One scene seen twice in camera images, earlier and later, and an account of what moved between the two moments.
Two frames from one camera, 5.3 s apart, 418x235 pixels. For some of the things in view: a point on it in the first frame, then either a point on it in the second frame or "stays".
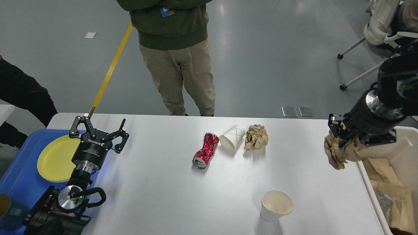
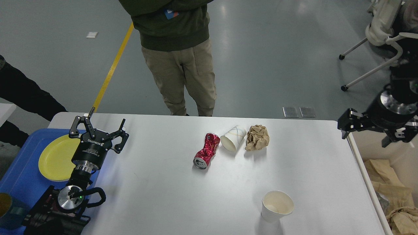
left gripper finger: x=74 y=132 stays
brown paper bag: x=384 y=178 stays
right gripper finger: x=336 y=124 → x=351 y=120
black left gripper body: x=91 y=153 stays
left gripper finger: x=121 y=133 stays
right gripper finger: x=387 y=137 → x=406 y=133
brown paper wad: x=338 y=156 → x=404 y=221
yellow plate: x=55 y=163 stays
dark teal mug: x=12 y=213 stays
